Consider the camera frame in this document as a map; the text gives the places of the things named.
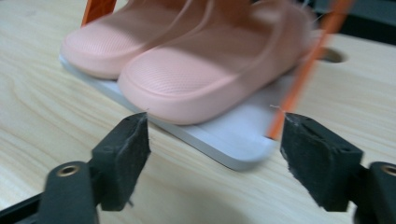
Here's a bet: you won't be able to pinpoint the pink slipper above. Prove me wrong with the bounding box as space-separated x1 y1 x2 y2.
117 0 316 126
60 0 200 80

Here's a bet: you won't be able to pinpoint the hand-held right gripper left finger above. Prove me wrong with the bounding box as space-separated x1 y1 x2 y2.
90 111 152 213

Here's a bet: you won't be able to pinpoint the grey shoe rack orange posts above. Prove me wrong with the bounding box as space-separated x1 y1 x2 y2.
58 0 354 173

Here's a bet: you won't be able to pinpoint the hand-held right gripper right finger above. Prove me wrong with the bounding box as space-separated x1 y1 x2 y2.
279 112 365 213

